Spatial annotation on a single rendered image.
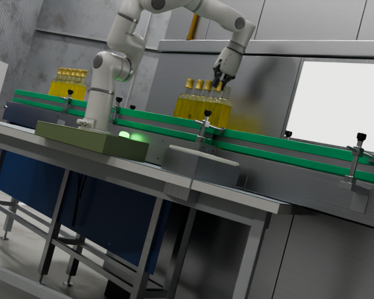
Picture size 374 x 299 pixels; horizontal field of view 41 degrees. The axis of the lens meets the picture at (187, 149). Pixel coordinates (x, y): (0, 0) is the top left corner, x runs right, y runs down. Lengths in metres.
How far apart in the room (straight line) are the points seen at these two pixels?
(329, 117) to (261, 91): 0.35
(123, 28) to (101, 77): 0.20
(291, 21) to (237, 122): 0.48
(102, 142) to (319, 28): 0.98
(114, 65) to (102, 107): 0.17
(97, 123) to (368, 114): 0.99
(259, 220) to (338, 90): 0.62
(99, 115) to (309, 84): 0.82
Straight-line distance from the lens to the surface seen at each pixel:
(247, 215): 1.62
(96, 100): 1.93
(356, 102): 1.89
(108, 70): 1.93
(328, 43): 2.04
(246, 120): 2.15
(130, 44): 1.96
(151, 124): 2.18
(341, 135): 1.89
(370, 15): 2.03
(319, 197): 1.67
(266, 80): 2.14
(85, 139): 1.79
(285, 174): 1.75
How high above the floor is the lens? 0.80
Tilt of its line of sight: 1 degrees up
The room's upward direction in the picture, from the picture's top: 15 degrees clockwise
